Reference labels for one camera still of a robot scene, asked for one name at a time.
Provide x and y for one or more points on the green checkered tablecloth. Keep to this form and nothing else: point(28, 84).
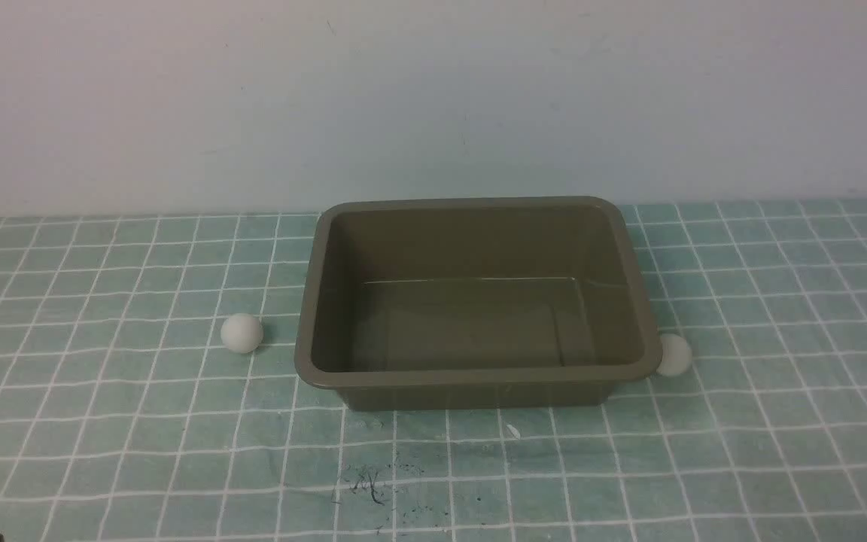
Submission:
point(124, 418)

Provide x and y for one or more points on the white table-tennis ball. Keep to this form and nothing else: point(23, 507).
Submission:
point(677, 355)
point(242, 333)

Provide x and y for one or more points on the olive-brown plastic bin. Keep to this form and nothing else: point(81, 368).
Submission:
point(478, 303)

